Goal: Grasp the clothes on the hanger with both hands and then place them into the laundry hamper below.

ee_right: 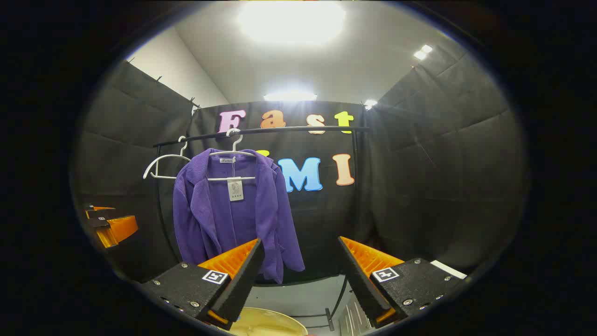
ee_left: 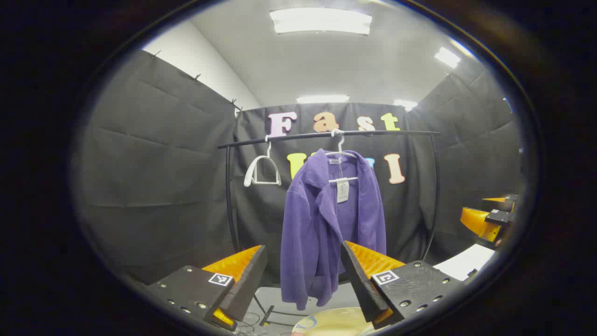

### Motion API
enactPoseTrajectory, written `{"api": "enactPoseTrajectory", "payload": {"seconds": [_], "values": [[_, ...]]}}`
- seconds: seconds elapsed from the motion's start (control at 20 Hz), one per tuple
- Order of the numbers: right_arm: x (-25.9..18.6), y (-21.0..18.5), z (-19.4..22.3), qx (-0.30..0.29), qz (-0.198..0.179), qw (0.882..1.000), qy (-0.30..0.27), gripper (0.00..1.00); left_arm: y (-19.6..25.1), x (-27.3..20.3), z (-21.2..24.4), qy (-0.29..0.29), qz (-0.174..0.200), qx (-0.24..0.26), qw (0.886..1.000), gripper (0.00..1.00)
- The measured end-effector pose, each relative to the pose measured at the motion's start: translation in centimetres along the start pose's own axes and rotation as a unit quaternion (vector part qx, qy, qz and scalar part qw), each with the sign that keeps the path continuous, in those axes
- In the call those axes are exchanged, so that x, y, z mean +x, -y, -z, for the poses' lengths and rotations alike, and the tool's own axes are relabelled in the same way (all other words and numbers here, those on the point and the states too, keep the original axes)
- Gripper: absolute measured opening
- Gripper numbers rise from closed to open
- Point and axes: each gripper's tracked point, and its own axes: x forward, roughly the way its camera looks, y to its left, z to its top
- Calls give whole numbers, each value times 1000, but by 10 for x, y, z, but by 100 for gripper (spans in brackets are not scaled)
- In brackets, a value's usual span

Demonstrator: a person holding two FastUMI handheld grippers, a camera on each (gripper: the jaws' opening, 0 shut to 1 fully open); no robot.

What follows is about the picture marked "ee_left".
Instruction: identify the white plastic hanger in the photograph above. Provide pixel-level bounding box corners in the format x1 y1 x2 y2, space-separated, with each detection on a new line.
324 129 360 183
243 135 282 187

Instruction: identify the black backdrop cloth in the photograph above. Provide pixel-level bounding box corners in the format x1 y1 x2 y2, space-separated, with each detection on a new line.
70 49 525 299

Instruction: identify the white flat panel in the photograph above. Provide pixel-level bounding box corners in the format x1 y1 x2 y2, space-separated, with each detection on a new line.
433 244 496 281

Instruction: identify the black clothes rack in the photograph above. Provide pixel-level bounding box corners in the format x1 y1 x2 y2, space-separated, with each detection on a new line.
217 129 441 327

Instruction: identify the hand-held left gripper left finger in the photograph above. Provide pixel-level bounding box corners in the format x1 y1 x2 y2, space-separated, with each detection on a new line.
145 245 269 333

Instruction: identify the large ceiling light panel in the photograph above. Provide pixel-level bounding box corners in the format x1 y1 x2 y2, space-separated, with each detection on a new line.
270 7 373 36

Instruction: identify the purple knit cardigan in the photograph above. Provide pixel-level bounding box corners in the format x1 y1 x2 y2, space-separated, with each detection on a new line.
280 148 388 311

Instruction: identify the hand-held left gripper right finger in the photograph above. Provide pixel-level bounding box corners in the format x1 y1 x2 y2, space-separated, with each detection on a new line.
340 240 465 329

